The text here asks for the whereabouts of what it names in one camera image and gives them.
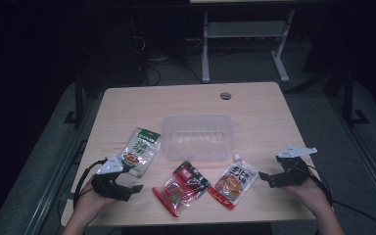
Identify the green and white sauce packet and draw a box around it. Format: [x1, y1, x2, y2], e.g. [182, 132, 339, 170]
[118, 126, 162, 179]

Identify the person's left hand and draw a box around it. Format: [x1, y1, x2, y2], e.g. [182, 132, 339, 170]
[73, 180, 118, 226]

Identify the clear plastic divided container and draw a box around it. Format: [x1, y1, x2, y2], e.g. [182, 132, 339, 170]
[161, 114, 235, 163]

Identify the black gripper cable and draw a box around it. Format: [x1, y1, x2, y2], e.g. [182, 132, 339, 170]
[307, 164, 376, 235]
[72, 158, 108, 210]

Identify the bundle of floor cables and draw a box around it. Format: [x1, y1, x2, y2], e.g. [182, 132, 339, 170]
[133, 33, 204, 86]

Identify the black metal stand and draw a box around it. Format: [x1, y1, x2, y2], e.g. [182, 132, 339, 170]
[63, 72, 86, 127]
[342, 67, 370, 127]

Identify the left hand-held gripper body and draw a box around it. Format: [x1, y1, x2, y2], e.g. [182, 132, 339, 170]
[91, 155, 133, 201]

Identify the person's right hand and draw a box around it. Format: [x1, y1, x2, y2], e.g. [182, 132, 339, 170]
[282, 176, 335, 217]

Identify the white spouted sauce pouch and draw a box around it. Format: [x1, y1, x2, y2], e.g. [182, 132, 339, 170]
[207, 154, 259, 211]

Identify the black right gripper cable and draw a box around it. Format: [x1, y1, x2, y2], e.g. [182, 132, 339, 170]
[307, 164, 376, 235]

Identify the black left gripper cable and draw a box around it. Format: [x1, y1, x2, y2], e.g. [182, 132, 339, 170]
[72, 158, 108, 210]

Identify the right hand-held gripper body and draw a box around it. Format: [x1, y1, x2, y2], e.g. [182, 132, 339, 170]
[275, 145, 318, 188]

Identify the red and black clear packet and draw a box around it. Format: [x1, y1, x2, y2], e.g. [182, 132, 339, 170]
[152, 161, 212, 218]

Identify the white metal table frame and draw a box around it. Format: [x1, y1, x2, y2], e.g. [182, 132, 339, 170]
[201, 8, 297, 84]

